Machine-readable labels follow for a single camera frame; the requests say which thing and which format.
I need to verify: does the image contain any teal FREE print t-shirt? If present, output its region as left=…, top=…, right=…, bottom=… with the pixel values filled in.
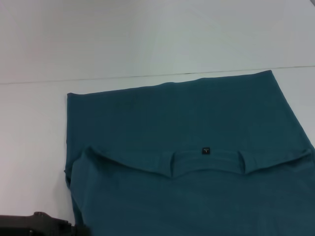
left=63, top=70, right=315, bottom=236

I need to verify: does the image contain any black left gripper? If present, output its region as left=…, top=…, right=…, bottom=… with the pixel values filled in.
left=0, top=211, right=92, bottom=236

